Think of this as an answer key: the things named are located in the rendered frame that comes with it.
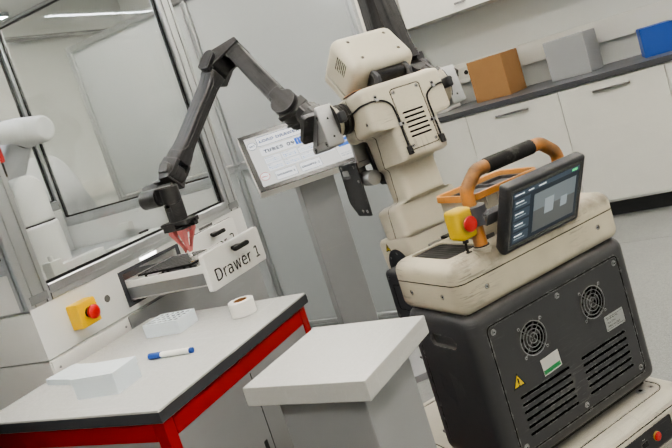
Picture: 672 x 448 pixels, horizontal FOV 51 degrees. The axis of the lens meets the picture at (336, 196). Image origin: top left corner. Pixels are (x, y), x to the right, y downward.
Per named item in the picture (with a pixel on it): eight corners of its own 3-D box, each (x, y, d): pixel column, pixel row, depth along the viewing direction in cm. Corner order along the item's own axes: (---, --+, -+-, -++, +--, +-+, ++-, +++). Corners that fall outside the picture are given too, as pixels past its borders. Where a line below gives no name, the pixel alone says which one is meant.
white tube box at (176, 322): (198, 320, 198) (194, 308, 198) (180, 333, 191) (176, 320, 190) (165, 326, 204) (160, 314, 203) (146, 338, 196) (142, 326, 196)
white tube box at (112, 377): (143, 375, 164) (135, 355, 163) (119, 394, 156) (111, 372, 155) (101, 382, 169) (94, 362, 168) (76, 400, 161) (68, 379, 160)
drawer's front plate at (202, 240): (241, 244, 268) (232, 216, 267) (195, 270, 243) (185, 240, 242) (238, 244, 269) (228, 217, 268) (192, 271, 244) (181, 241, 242)
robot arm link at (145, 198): (168, 159, 208) (186, 172, 215) (138, 167, 213) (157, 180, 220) (163, 195, 203) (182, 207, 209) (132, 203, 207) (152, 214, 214)
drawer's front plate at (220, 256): (267, 258, 225) (256, 225, 224) (214, 292, 200) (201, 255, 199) (262, 258, 226) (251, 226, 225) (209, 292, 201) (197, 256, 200)
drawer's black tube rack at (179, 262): (231, 263, 225) (224, 244, 224) (198, 283, 210) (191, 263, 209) (179, 274, 236) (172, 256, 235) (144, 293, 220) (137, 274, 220)
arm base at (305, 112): (304, 118, 186) (341, 106, 191) (287, 104, 191) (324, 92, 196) (303, 146, 191) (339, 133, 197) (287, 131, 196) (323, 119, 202)
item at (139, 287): (258, 256, 225) (252, 238, 224) (211, 285, 202) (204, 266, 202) (165, 275, 244) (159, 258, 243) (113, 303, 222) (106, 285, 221)
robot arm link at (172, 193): (168, 183, 204) (179, 179, 209) (150, 188, 207) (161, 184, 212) (176, 206, 205) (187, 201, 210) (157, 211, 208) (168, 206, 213)
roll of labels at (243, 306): (227, 320, 189) (222, 306, 188) (242, 309, 195) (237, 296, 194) (247, 317, 185) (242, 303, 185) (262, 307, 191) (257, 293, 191)
